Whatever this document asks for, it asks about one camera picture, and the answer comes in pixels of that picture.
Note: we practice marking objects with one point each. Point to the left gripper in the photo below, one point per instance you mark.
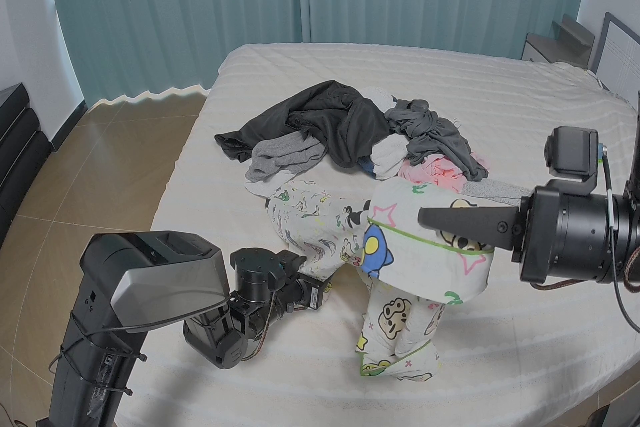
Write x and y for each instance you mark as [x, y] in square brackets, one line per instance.
[312, 297]

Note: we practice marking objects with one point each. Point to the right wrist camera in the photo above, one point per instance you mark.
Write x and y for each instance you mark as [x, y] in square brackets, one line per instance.
[572, 150]

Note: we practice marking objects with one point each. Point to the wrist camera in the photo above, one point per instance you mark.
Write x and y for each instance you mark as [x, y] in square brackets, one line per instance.
[292, 265]
[572, 150]

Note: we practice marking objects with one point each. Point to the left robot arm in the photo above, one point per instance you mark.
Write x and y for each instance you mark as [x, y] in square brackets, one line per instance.
[150, 275]

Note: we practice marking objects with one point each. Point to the bed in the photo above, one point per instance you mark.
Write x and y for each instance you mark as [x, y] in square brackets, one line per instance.
[525, 365]

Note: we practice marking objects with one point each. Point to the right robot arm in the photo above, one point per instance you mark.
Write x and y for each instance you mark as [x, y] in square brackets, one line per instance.
[631, 235]

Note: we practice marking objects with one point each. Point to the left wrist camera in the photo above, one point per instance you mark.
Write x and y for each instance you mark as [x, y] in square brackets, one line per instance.
[292, 265]

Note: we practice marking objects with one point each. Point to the black cabinet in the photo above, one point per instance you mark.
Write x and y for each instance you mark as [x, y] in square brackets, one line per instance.
[20, 155]

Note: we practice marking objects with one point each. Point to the white printed pyjama top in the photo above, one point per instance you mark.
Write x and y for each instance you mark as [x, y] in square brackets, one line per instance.
[400, 275]

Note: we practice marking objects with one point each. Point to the pile of clothes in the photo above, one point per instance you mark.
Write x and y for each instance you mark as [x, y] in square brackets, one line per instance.
[345, 119]

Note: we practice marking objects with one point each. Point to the grey bedside table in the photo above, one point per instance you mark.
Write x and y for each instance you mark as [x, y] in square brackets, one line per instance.
[555, 47]

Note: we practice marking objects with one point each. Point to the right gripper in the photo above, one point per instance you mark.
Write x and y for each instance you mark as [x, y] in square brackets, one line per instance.
[565, 235]

